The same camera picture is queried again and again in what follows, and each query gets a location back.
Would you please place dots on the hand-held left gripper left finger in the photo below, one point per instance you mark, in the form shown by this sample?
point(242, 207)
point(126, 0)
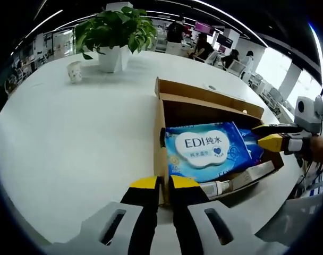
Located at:
point(143, 202)

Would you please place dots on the green plant in white pot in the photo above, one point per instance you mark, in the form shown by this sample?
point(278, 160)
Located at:
point(113, 29)

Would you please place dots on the person's right hand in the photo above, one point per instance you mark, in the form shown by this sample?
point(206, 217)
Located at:
point(319, 148)

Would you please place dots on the long white carton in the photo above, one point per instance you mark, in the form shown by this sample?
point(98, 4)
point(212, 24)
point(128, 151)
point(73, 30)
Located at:
point(253, 174)

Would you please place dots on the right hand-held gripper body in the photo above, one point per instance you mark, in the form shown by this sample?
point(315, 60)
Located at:
point(307, 114)

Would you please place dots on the white office chair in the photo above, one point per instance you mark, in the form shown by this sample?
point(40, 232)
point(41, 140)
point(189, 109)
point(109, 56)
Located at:
point(236, 69)

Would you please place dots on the patterned white paper cup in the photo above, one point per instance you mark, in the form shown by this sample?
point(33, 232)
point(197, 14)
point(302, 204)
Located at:
point(74, 71)

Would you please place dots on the dark wall monitor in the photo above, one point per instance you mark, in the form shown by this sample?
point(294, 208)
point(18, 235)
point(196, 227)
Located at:
point(224, 41)

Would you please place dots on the brown cardboard shoe box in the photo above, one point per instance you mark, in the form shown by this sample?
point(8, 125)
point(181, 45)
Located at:
point(193, 106)

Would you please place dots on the pink display screen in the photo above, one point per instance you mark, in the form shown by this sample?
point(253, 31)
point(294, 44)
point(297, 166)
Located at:
point(204, 27)

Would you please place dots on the blue wet wipes pack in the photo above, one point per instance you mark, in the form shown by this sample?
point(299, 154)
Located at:
point(204, 148)

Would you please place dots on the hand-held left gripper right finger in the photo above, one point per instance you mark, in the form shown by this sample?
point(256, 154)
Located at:
point(185, 202)

